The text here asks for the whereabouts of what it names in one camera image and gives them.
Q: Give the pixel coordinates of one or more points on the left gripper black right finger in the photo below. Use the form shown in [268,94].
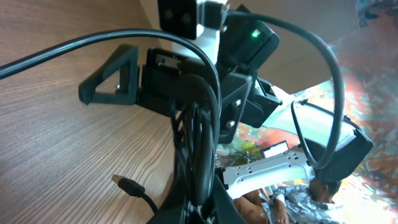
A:
[219,208]

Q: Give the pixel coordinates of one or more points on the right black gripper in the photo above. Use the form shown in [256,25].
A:
[116,82]

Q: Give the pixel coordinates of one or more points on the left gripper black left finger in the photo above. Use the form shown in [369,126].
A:
[172,209]

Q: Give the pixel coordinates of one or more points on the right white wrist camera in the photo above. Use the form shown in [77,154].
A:
[201,21]

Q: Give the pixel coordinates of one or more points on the seated person in background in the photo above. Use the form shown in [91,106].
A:
[312,203]

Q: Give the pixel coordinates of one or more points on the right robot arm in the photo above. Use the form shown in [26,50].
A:
[205,101]

